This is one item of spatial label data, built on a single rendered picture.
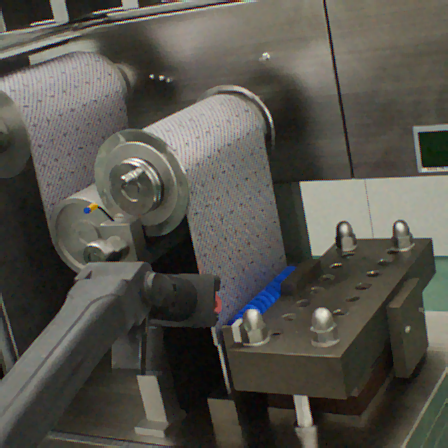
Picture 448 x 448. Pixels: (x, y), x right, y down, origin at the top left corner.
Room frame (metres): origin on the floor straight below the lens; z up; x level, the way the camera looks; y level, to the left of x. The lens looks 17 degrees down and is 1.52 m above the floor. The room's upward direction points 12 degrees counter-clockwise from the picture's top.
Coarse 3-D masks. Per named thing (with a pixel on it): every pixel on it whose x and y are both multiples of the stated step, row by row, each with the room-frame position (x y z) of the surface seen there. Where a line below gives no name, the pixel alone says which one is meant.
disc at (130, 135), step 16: (112, 144) 1.16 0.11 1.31; (160, 144) 1.12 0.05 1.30; (96, 160) 1.17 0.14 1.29; (176, 160) 1.11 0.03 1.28; (96, 176) 1.18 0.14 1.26; (176, 176) 1.11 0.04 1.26; (112, 208) 1.17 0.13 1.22; (176, 208) 1.11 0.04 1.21; (160, 224) 1.13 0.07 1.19; (176, 224) 1.12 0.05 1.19
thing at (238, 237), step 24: (264, 168) 1.30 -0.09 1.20; (240, 192) 1.23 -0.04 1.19; (264, 192) 1.29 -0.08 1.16; (216, 216) 1.16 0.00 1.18; (240, 216) 1.22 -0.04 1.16; (264, 216) 1.27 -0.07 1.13; (192, 240) 1.11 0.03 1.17; (216, 240) 1.15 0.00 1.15; (240, 240) 1.21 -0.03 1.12; (264, 240) 1.26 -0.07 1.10; (216, 264) 1.14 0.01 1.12; (240, 264) 1.20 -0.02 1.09; (264, 264) 1.25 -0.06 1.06; (240, 288) 1.18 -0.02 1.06; (216, 336) 1.11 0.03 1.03
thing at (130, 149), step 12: (132, 144) 1.14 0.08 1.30; (144, 144) 1.13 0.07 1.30; (120, 156) 1.15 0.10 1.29; (132, 156) 1.14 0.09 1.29; (144, 156) 1.13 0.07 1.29; (156, 156) 1.12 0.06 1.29; (108, 168) 1.16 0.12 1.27; (156, 168) 1.12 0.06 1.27; (168, 168) 1.11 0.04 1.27; (108, 180) 1.17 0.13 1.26; (168, 180) 1.11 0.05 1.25; (108, 192) 1.17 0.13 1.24; (168, 192) 1.12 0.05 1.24; (168, 204) 1.12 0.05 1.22; (132, 216) 1.15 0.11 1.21; (144, 216) 1.14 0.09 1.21; (156, 216) 1.13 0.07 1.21; (168, 216) 1.12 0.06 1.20
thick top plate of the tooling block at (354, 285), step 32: (320, 256) 1.33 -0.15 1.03; (352, 256) 1.31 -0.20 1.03; (384, 256) 1.27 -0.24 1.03; (416, 256) 1.24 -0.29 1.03; (320, 288) 1.20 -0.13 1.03; (352, 288) 1.17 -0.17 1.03; (384, 288) 1.15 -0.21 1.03; (288, 320) 1.11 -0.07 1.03; (352, 320) 1.07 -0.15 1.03; (384, 320) 1.10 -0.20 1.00; (256, 352) 1.04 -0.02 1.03; (288, 352) 1.01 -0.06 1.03; (320, 352) 1.00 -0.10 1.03; (352, 352) 1.01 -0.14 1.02; (256, 384) 1.04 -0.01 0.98; (288, 384) 1.02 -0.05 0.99; (320, 384) 0.99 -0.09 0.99; (352, 384) 0.99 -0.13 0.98
